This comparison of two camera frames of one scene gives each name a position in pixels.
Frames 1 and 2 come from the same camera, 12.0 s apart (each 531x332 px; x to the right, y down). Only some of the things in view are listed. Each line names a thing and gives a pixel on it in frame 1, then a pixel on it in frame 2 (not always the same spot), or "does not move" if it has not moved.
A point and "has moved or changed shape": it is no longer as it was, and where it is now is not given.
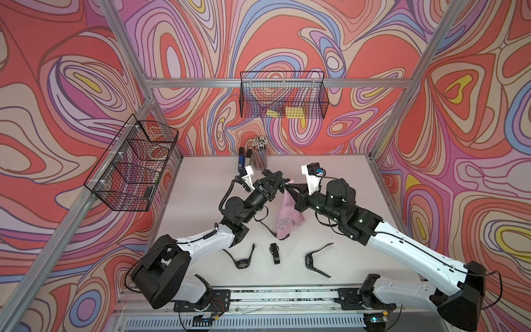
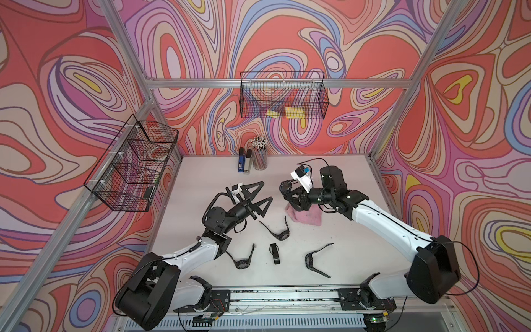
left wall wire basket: [126, 176] does not move
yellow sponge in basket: [294, 112] does not move
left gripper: [261, 187] -> [245, 208]
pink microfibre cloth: [287, 214] has moved or changed shape
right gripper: [300, 198] does not move
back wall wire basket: [283, 95] does not move
